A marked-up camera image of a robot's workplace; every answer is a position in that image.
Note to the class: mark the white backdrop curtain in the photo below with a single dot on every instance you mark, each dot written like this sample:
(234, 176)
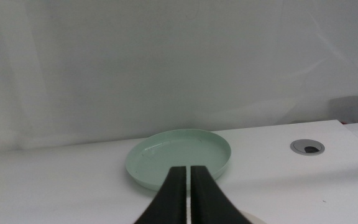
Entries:
(135, 62)

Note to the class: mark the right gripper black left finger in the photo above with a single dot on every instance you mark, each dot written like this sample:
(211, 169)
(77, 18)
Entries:
(174, 199)

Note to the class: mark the white shallow bowl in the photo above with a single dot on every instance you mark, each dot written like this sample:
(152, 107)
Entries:
(254, 219)

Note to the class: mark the pale green shallow bowl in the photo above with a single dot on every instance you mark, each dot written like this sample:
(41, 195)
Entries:
(166, 152)

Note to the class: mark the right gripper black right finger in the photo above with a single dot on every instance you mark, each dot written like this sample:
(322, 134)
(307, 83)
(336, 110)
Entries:
(204, 199)

